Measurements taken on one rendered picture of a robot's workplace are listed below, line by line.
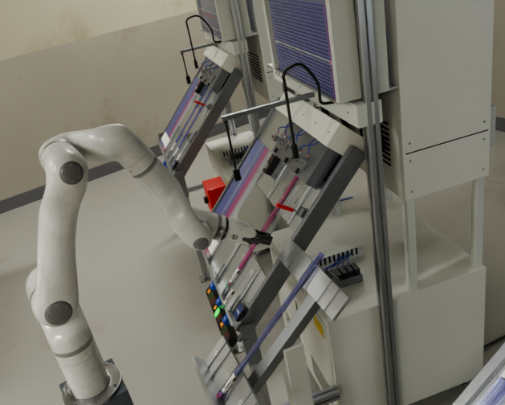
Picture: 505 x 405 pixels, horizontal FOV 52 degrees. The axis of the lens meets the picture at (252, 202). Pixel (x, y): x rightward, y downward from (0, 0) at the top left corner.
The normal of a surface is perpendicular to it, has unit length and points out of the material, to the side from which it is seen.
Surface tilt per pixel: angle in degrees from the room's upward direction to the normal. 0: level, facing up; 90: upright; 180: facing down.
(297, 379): 90
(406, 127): 90
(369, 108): 90
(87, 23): 90
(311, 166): 48
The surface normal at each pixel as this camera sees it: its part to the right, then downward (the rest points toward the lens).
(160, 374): -0.18, -0.87
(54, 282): 0.39, -0.16
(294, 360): 0.36, 0.37
